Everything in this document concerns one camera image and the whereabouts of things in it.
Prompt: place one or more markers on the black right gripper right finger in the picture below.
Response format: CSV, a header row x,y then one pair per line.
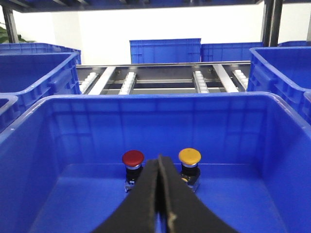
x,y
181,211

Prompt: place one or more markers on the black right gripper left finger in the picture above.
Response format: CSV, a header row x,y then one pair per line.
x,y
137,212

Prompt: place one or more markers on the yellow mushroom push button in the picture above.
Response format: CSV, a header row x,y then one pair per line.
x,y
190,171

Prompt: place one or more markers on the red mushroom push button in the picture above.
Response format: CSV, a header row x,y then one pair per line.
x,y
132,160

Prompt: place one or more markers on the right front blue bin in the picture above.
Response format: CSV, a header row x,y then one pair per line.
x,y
61,169

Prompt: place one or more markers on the white roller track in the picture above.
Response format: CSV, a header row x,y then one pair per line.
x,y
86,83
200,83
128,84

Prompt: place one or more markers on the white roller track right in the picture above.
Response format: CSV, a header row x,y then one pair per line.
x,y
200,83

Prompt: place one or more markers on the white guide strip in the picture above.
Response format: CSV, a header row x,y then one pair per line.
x,y
102,81

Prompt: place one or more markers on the white roller track left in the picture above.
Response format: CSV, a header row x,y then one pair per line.
x,y
86,83

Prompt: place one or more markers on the far blue crate left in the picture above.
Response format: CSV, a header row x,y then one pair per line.
x,y
165,51

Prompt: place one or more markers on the blue crate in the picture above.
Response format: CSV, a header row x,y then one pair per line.
x,y
227,51
165,51

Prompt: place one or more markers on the right neighbour blue bin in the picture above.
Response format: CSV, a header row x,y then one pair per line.
x,y
308,102

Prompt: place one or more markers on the far blue crate right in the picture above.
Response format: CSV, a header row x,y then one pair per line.
x,y
227,51

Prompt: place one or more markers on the left front blue bin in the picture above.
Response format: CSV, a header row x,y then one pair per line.
x,y
9,110

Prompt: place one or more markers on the rear right blue bin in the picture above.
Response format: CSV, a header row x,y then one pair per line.
x,y
284,71

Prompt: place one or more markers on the rear left blue bin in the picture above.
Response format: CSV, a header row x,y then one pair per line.
x,y
32,77

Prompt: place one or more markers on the black shelf upright post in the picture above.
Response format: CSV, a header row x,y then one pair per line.
x,y
272,12

